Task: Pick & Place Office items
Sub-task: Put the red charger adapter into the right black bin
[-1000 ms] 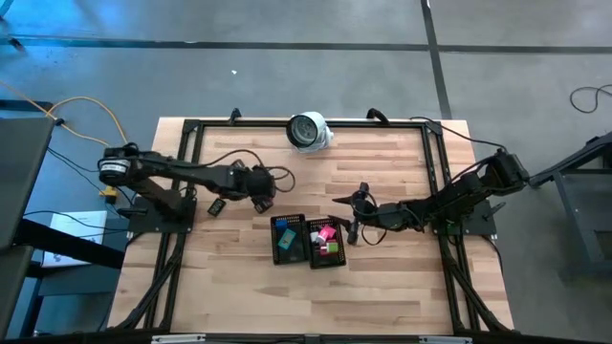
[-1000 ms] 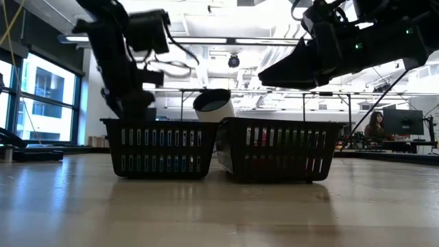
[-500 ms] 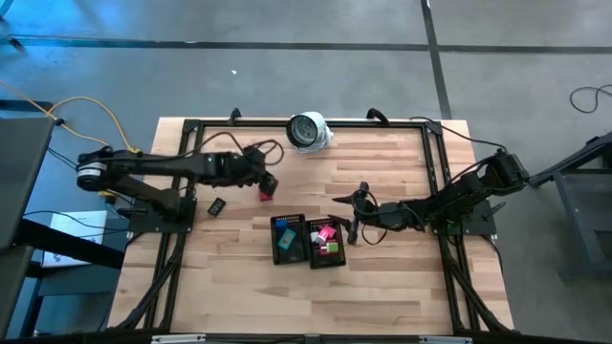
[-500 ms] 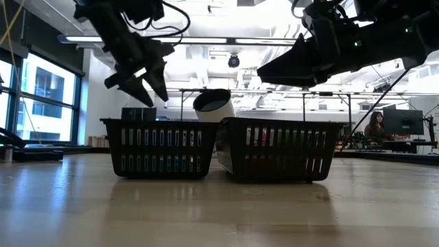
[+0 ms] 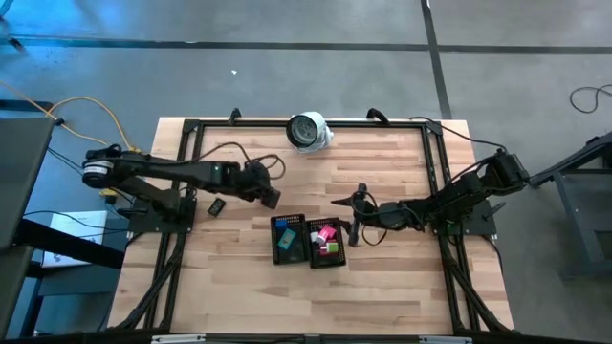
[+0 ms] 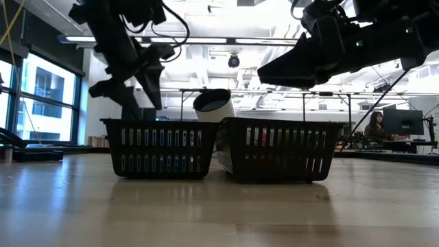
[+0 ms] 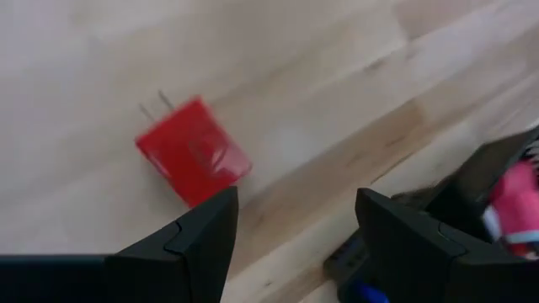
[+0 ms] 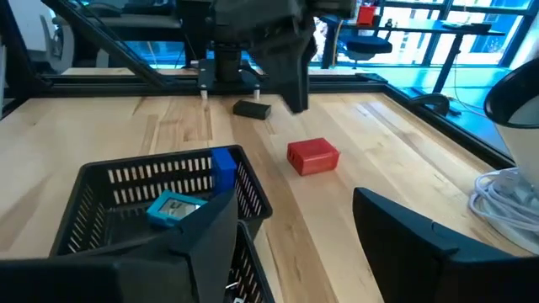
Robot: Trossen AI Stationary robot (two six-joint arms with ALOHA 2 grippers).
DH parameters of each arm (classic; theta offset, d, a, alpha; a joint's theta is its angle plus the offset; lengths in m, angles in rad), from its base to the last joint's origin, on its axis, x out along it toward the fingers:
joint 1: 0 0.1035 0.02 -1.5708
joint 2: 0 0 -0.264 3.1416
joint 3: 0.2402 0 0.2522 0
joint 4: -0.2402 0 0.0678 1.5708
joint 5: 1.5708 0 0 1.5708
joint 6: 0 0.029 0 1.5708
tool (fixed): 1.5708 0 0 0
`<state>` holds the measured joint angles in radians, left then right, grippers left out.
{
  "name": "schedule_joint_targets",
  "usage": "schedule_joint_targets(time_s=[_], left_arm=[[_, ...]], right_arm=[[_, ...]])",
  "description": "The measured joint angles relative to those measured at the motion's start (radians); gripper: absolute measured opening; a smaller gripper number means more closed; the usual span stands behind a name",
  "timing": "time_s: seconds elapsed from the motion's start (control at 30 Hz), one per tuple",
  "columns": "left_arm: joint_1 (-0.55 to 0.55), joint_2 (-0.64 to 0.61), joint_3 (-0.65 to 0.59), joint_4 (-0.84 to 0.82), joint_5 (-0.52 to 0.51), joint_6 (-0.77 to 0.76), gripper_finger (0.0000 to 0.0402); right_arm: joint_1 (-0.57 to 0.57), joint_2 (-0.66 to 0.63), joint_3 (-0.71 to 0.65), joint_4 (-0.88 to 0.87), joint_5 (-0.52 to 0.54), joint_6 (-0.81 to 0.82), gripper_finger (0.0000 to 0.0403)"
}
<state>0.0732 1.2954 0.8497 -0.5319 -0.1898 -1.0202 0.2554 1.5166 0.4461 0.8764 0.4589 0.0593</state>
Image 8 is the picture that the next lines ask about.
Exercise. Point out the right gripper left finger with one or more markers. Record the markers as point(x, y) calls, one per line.
point(126, 282)

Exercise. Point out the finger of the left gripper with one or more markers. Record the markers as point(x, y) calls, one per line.
point(295, 71)

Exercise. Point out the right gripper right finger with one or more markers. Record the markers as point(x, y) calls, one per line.
point(442, 273)

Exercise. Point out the black slotted plastic basket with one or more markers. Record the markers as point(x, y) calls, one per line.
point(248, 252)
point(122, 229)

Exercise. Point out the teal box with window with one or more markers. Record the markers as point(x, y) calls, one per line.
point(158, 212)

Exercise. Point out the red charger block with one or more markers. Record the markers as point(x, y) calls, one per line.
point(316, 157)

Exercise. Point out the blue charger block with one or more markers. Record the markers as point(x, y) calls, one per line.
point(223, 172)

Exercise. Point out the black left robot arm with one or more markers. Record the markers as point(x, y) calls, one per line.
point(227, 63)

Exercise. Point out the black office chair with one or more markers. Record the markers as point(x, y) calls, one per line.
point(366, 44)

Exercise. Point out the grey office chair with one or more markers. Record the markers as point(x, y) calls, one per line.
point(57, 42)

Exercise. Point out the black rectangular block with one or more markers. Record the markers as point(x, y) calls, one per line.
point(252, 110)

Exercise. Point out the red box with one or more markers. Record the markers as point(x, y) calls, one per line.
point(365, 15)

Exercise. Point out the black standing desk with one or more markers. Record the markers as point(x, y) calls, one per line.
point(421, 26)

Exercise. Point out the white cylinder with black rim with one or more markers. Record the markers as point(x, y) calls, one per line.
point(526, 151)

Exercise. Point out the large glass window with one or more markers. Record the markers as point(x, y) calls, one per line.
point(476, 46)

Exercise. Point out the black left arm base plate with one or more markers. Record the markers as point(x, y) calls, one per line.
point(210, 80)

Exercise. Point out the black aluminium rig frame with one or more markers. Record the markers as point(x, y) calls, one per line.
point(105, 86)

